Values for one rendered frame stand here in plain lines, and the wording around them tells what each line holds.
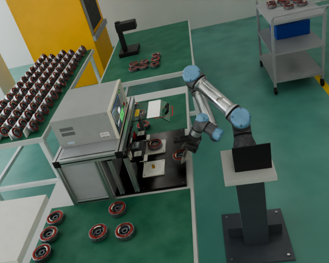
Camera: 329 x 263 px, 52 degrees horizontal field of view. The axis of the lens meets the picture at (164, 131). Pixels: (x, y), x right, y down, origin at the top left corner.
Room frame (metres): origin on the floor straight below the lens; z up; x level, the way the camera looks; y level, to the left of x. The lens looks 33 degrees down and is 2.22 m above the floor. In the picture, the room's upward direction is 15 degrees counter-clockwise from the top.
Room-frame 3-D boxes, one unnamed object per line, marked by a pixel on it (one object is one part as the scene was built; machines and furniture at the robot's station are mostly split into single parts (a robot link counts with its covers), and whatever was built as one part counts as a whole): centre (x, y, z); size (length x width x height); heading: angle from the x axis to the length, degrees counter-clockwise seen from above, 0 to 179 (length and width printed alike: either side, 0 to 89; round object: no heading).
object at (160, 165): (1.83, 0.14, 0.78); 0.15 x 0.15 x 0.01; 80
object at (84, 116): (2.02, 0.43, 1.22); 0.44 x 0.39 x 0.20; 170
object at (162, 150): (2.07, 0.09, 0.78); 0.15 x 0.15 x 0.01; 80
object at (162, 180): (1.96, 0.13, 0.76); 0.64 x 0.47 x 0.02; 170
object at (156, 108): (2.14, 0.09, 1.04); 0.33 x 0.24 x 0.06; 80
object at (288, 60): (3.97, -1.82, 0.51); 1.01 x 0.60 x 1.01; 170
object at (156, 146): (2.07, 0.09, 0.80); 0.11 x 0.11 x 0.04
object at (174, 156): (1.80, -0.06, 0.84); 0.11 x 0.11 x 0.04
